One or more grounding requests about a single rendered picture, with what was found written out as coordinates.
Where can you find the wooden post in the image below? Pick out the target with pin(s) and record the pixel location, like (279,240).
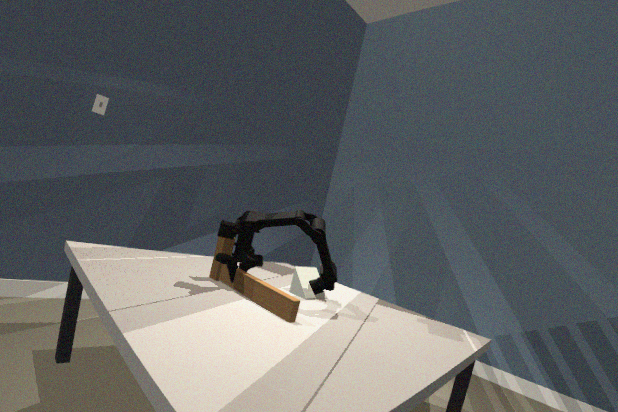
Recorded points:
(223,245)

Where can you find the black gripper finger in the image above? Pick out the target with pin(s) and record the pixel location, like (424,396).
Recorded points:
(244,267)
(231,271)

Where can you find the brown wooden board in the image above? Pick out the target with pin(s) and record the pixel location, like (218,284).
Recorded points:
(269,297)

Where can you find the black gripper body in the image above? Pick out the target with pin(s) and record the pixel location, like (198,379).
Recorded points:
(228,259)

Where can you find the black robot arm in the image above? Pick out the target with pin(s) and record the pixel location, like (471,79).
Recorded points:
(253,221)

